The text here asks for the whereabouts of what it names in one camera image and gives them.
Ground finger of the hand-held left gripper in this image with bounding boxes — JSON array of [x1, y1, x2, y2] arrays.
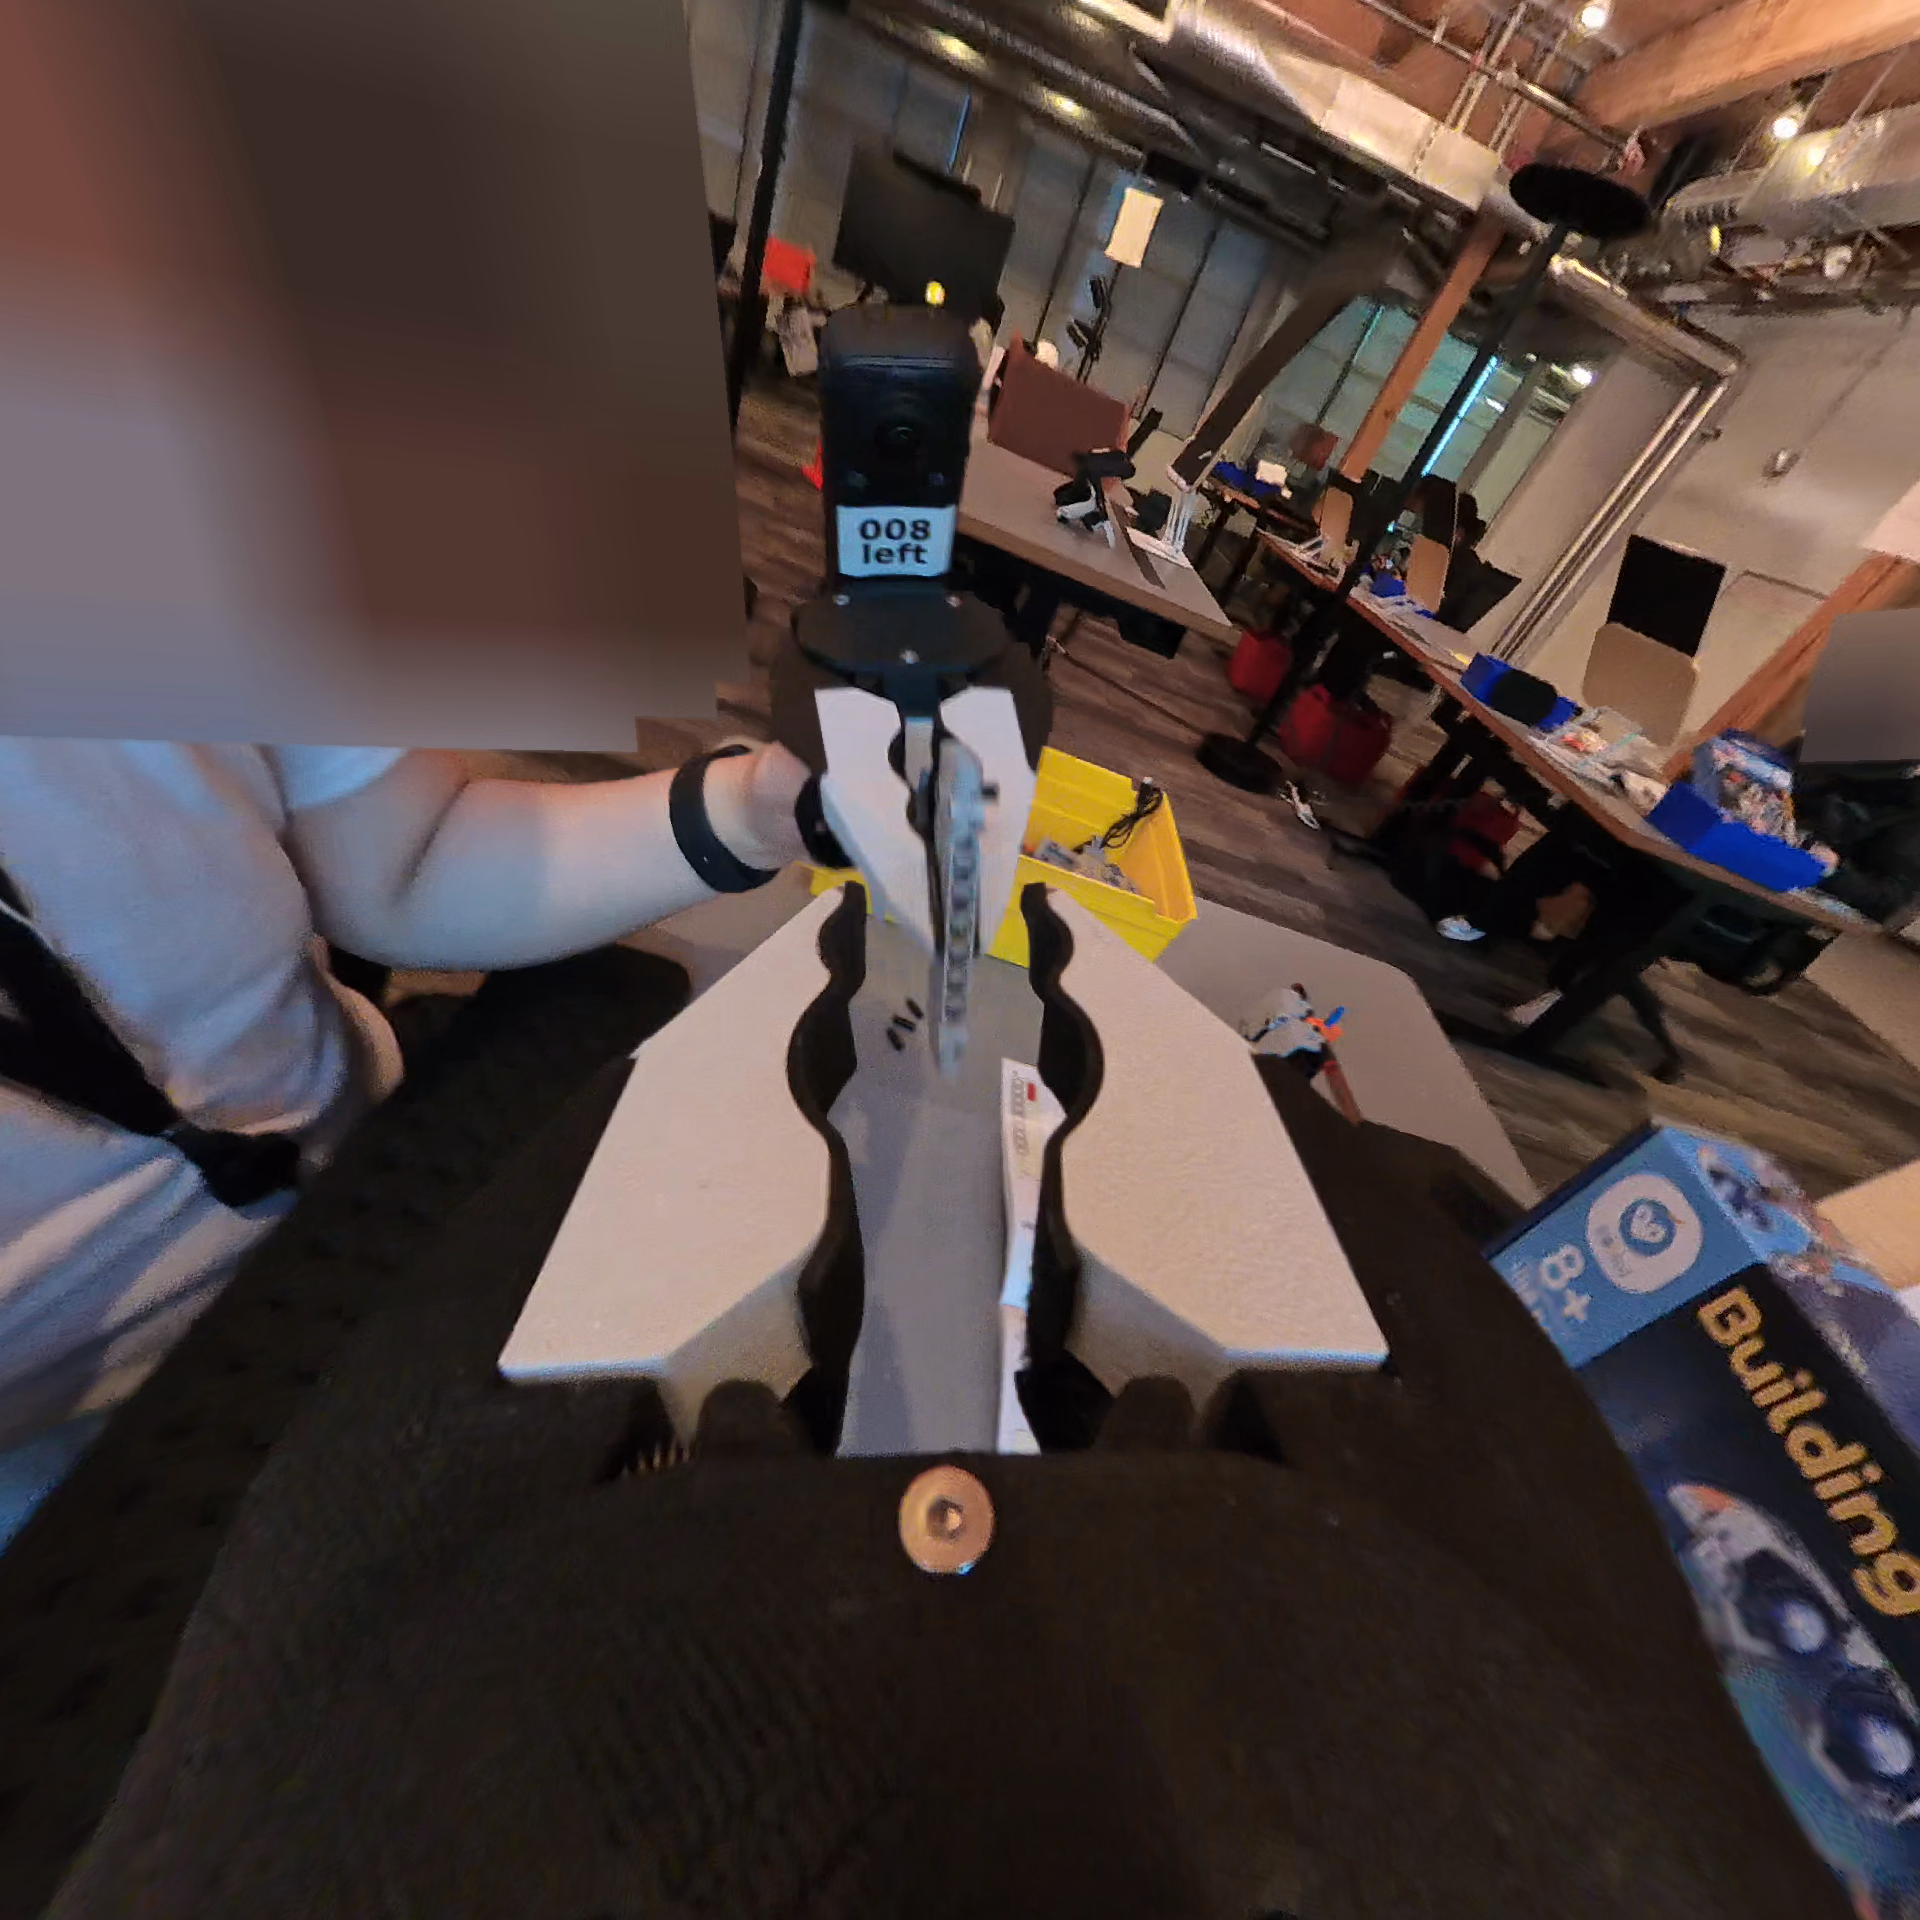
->
[[933, 682, 1040, 959], [814, 686, 943, 934]]

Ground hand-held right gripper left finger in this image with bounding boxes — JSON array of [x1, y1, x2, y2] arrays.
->
[[499, 883, 874, 1455]]

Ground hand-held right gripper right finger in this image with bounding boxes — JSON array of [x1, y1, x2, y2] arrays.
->
[[1023, 883, 1389, 1448]]

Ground grey perforated building beam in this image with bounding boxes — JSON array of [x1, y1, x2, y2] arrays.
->
[[909, 733, 996, 1076]]

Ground person's left forearm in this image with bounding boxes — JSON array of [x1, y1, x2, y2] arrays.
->
[[285, 758, 697, 969]]

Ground grey desk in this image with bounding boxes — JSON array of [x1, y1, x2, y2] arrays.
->
[[628, 886, 1541, 1455]]

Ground person's left hand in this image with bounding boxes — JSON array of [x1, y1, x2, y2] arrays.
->
[[744, 743, 855, 874]]

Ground yellow plastic bin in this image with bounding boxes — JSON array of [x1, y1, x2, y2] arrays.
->
[[811, 747, 1197, 961]]

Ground black wristband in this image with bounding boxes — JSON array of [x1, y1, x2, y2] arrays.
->
[[667, 747, 779, 898]]

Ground grey background table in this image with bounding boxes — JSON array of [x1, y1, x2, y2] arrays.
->
[[957, 449, 1235, 651]]

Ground white instruction manual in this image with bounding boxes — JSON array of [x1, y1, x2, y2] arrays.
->
[[996, 1058, 1076, 1455]]

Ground black monitor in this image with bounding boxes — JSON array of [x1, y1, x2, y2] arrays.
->
[[833, 141, 1013, 327]]

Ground small blue bin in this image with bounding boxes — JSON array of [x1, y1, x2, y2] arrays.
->
[[1461, 655, 1576, 733]]

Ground long wooden table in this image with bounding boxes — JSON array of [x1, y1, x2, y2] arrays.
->
[[1260, 530, 1898, 1081]]

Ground person's white shirt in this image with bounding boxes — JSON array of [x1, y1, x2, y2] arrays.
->
[[0, 740, 407, 1515]]

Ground blue robot kit box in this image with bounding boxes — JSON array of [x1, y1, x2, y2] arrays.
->
[[1486, 1125, 1920, 1920]]

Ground large blue bin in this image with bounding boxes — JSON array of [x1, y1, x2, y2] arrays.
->
[[1647, 733, 1834, 898]]

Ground black flat panel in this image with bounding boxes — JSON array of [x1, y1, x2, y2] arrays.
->
[[1608, 535, 1729, 658]]

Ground black floor lamp stand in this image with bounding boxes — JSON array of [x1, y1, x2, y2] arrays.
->
[[1200, 161, 1652, 791]]

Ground black shoulder strap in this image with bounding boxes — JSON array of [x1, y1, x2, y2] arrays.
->
[[0, 864, 301, 1210]]

